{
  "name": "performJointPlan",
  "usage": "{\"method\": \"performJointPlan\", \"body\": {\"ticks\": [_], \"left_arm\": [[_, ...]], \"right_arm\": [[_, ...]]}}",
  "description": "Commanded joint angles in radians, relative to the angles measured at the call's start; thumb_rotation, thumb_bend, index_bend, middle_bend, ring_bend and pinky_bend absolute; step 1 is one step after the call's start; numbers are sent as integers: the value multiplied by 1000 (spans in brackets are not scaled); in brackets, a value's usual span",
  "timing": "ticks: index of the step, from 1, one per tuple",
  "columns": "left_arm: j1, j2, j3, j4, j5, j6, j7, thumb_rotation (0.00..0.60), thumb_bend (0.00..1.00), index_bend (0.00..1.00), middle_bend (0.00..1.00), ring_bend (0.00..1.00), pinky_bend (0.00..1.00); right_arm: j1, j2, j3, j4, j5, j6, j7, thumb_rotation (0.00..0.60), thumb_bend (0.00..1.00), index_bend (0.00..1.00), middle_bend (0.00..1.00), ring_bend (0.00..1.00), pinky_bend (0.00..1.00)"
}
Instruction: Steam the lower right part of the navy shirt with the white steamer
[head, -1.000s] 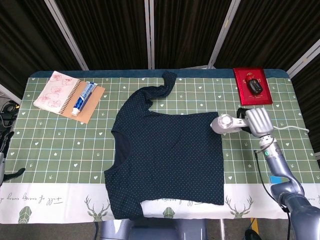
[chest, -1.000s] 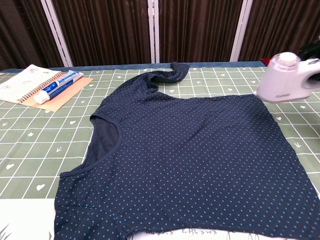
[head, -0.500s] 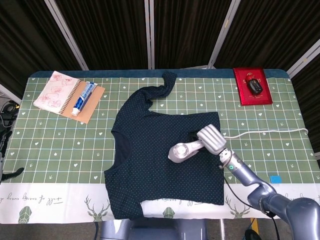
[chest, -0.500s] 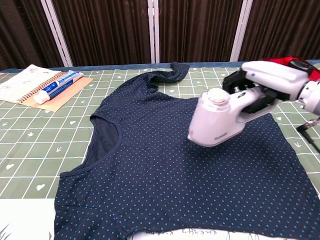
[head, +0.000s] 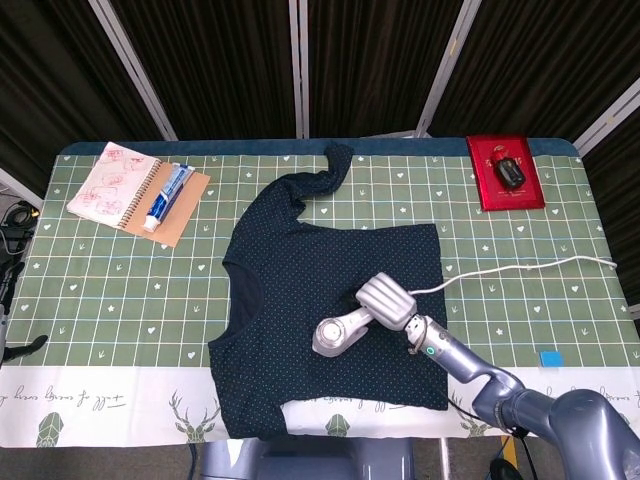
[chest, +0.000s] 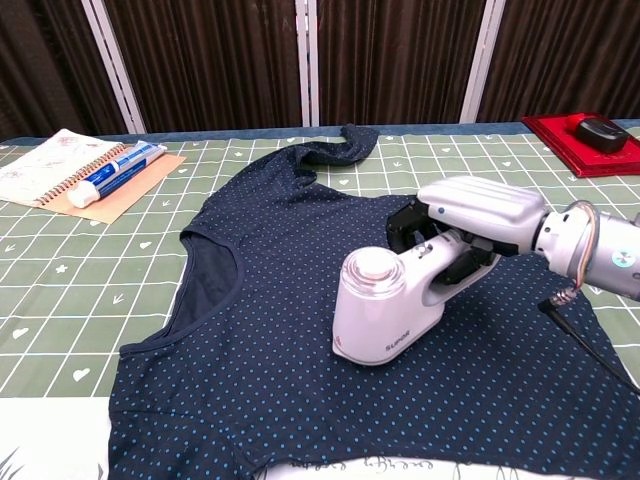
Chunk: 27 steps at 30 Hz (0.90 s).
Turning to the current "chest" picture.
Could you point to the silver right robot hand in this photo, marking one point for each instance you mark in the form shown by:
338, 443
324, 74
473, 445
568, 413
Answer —
480, 205

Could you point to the white handheld garment steamer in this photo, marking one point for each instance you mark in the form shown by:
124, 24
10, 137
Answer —
380, 305

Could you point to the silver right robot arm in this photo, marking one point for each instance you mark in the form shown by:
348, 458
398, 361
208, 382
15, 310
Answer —
595, 245

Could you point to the navy blue polka dot shirt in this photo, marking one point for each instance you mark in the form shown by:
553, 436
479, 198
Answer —
280, 310

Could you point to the green checkered tablecloth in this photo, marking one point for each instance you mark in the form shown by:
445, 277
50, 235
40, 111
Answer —
75, 280

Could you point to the red wooden tray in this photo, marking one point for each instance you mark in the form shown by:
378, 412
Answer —
555, 137

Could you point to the black rectangular case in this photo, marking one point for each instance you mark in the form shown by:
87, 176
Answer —
600, 134

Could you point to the dark brown pleated curtain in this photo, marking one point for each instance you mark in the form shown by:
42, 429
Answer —
210, 60

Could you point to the blue and white toothpaste tube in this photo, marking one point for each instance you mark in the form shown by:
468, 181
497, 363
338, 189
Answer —
112, 172

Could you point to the spiral bound notebook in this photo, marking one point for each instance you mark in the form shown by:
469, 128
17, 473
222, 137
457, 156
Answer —
47, 167

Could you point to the white screen frame post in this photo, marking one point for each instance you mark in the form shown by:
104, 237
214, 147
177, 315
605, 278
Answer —
112, 65
482, 60
307, 62

